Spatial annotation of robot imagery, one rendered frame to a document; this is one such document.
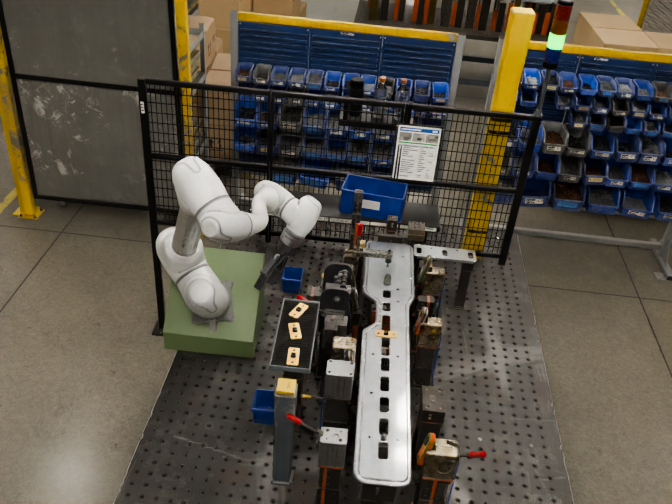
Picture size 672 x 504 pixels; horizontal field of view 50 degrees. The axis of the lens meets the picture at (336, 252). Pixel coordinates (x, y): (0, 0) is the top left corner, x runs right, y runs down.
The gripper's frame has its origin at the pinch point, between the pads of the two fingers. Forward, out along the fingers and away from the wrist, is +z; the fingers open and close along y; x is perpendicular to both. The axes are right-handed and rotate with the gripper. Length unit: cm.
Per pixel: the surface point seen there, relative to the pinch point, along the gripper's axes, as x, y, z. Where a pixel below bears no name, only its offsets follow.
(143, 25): -179, -114, -47
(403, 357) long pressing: 64, 9, -12
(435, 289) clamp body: 57, -40, -30
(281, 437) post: 47, 52, 22
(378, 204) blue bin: 11, -63, -43
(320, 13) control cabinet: -286, -597, -115
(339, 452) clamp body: 67, 59, 10
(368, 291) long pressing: 35.2, -20.4, -17.0
